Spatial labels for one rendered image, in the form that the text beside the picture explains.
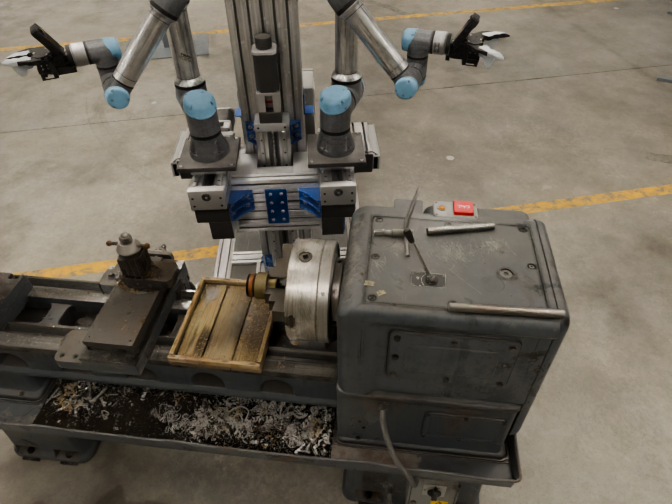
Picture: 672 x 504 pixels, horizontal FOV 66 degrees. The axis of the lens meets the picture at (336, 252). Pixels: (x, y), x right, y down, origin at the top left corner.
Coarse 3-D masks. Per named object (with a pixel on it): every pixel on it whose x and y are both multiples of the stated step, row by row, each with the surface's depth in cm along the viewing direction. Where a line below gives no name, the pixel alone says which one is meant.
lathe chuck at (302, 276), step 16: (304, 240) 155; (320, 240) 155; (320, 256) 147; (288, 272) 145; (304, 272) 145; (288, 288) 144; (304, 288) 144; (288, 304) 144; (304, 304) 144; (304, 320) 146; (288, 336) 152; (304, 336) 151
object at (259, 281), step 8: (264, 272) 160; (248, 280) 158; (256, 280) 157; (264, 280) 156; (272, 280) 158; (248, 288) 157; (256, 288) 157; (264, 288) 156; (248, 296) 160; (256, 296) 158; (264, 296) 157
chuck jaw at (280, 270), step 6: (288, 246) 157; (288, 252) 157; (276, 258) 158; (282, 258) 158; (288, 258) 157; (276, 264) 158; (282, 264) 158; (270, 270) 158; (276, 270) 158; (282, 270) 158; (270, 276) 158; (276, 276) 158; (282, 276) 158
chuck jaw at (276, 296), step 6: (270, 288) 157; (276, 288) 157; (264, 294) 155; (270, 294) 154; (276, 294) 154; (282, 294) 154; (270, 300) 152; (276, 300) 152; (282, 300) 152; (270, 306) 153; (276, 306) 150; (282, 306) 150; (276, 312) 148; (282, 312) 148; (276, 318) 149; (282, 318) 149; (288, 318) 147; (294, 318) 147; (288, 324) 148; (294, 324) 148
